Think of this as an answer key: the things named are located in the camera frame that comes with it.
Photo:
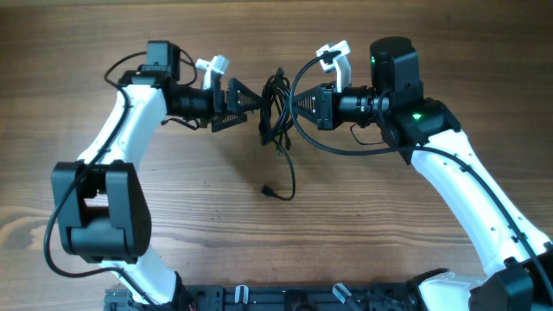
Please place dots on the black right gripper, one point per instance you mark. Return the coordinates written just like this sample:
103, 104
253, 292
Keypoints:
309, 111

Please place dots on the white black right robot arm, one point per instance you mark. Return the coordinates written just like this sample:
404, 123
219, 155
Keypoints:
516, 257

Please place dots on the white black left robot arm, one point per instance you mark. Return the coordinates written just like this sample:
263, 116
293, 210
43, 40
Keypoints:
100, 210

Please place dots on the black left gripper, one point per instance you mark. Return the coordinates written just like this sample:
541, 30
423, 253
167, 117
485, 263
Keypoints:
215, 117

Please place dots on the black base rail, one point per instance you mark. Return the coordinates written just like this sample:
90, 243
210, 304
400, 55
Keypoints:
302, 297

